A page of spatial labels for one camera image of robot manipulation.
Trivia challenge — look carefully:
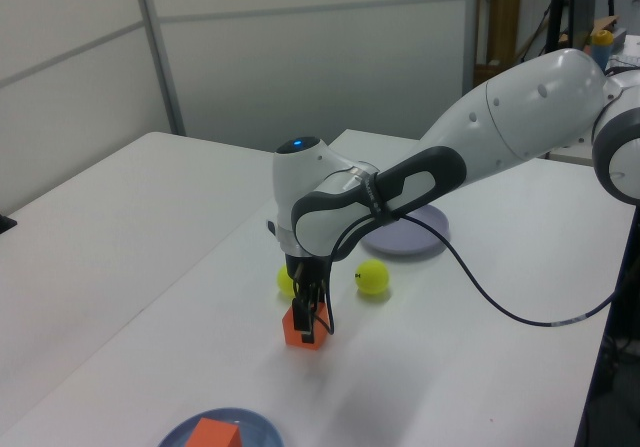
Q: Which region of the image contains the purple plate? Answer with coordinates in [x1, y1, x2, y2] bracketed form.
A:
[360, 204, 451, 258]

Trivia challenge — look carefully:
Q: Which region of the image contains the orange cube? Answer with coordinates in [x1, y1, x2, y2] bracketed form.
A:
[185, 417, 242, 447]
[282, 302, 331, 352]

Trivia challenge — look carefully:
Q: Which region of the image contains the blue plate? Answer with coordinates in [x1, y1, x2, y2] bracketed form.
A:
[157, 406, 285, 447]

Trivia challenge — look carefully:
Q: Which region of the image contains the blue bottle with yellow cap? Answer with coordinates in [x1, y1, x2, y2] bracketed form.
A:
[591, 29, 615, 71]

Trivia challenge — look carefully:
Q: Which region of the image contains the yellow tennis ball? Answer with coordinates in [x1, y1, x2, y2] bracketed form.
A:
[277, 265, 299, 298]
[355, 259, 391, 297]

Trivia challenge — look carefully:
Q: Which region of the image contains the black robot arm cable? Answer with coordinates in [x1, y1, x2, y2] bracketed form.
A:
[294, 211, 629, 339]

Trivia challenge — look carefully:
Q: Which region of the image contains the black monitor stand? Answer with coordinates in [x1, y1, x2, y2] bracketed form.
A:
[568, 0, 597, 51]

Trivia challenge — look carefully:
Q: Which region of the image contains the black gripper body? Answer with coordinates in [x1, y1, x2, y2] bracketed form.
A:
[283, 251, 330, 294]

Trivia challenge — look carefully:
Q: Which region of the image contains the black frame post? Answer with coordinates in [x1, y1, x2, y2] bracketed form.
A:
[573, 201, 640, 447]

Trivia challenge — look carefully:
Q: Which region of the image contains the white desk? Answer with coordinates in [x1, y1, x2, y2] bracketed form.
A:
[0, 131, 277, 447]

